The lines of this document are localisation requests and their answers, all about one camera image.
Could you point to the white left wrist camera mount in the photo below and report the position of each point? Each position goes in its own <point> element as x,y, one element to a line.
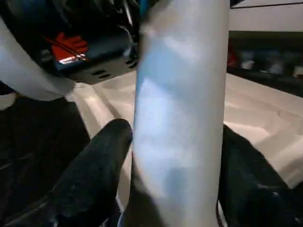
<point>28,75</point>

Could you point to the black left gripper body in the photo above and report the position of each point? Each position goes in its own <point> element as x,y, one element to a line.
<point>82,35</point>

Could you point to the white glass door cabinet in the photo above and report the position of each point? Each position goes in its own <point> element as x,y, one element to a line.
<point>265,19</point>

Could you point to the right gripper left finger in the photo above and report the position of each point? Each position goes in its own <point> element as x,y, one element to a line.
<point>82,179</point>

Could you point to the white plastic table top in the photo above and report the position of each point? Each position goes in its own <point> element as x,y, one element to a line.
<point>248,118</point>

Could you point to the white plastic table leg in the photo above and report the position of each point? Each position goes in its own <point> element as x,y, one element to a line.
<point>180,106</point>

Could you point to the black glossy mat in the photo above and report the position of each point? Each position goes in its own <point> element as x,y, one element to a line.
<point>40,142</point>

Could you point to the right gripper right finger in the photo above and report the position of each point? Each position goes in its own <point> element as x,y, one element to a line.
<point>255,189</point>

